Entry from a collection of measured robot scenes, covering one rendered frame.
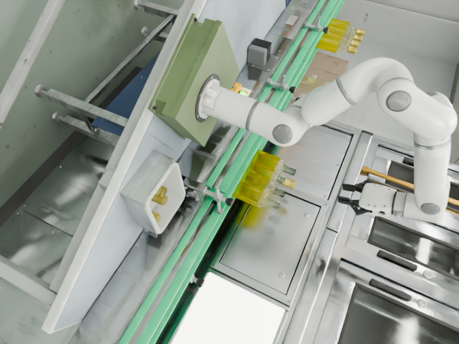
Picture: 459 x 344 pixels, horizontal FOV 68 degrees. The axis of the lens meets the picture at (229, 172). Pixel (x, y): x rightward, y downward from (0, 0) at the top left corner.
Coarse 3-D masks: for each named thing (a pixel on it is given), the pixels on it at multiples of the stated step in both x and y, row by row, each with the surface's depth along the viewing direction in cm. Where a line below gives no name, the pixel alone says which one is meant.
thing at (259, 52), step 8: (256, 40) 151; (264, 40) 151; (248, 48) 149; (256, 48) 148; (264, 48) 148; (248, 56) 152; (256, 56) 150; (264, 56) 148; (256, 64) 153; (264, 64) 152
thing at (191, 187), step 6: (186, 180) 121; (192, 180) 121; (186, 186) 121; (192, 186) 119; (198, 186) 119; (186, 192) 125; (192, 192) 122; (198, 192) 120; (192, 198) 126; (198, 198) 124
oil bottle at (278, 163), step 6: (258, 150) 144; (258, 156) 142; (264, 156) 142; (270, 156) 142; (276, 156) 142; (264, 162) 140; (270, 162) 140; (276, 162) 140; (282, 162) 140; (276, 168) 139; (282, 168) 140
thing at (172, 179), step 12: (168, 168) 102; (168, 180) 115; (180, 180) 112; (168, 192) 121; (180, 192) 119; (144, 204) 98; (156, 204) 118; (168, 204) 119; (180, 204) 120; (168, 216) 116; (156, 228) 109
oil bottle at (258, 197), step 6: (240, 186) 134; (246, 186) 134; (252, 186) 134; (234, 192) 134; (240, 192) 133; (246, 192) 132; (252, 192) 132; (258, 192) 132; (264, 192) 132; (240, 198) 135; (246, 198) 133; (252, 198) 131; (258, 198) 131; (264, 198) 131; (252, 204) 135; (258, 204) 133; (264, 204) 132
